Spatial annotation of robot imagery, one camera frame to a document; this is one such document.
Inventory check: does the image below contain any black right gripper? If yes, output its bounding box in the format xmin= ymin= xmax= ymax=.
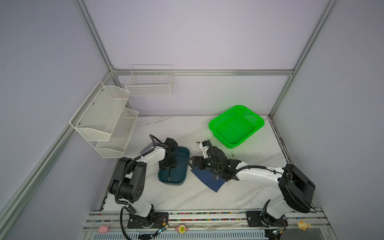
xmin=185 ymin=156 xmax=221 ymax=172

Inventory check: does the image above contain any teal plastic utensil tray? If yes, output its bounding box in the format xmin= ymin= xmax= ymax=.
xmin=158 ymin=147 xmax=190 ymax=186

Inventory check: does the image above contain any dark blue paper napkin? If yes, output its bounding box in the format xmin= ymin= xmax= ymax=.
xmin=191 ymin=169 xmax=226 ymax=193

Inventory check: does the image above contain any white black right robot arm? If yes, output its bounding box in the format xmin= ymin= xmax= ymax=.
xmin=188 ymin=140 xmax=316 ymax=228

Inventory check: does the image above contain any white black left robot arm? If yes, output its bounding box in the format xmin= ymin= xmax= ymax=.
xmin=108 ymin=147 xmax=177 ymax=218

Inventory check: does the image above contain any grey oval stone pad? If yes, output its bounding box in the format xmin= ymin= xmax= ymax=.
xmin=140 ymin=144 xmax=153 ymax=155

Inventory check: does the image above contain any green perforated plastic basket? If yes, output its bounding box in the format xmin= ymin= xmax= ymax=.
xmin=209 ymin=105 xmax=265 ymax=149

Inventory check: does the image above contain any pink green round toy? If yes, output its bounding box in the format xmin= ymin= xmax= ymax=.
xmin=175 ymin=225 xmax=188 ymax=234

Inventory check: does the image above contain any white mesh two-tier shelf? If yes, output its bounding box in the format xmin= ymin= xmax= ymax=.
xmin=69 ymin=82 xmax=139 ymax=159

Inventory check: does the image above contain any pink small toy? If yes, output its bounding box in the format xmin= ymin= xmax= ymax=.
xmin=98 ymin=226 xmax=109 ymax=234

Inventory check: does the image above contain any yellow small toy figure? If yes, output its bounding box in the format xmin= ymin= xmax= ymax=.
xmin=297 ymin=220 xmax=313 ymax=231

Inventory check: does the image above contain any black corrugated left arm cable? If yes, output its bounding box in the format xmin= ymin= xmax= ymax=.
xmin=115 ymin=134 xmax=166 ymax=240

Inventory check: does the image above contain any white wire wall basket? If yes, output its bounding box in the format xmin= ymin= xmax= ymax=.
xmin=125 ymin=65 xmax=174 ymax=97

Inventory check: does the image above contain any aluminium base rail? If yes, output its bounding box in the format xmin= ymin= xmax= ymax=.
xmin=80 ymin=209 xmax=337 ymax=240

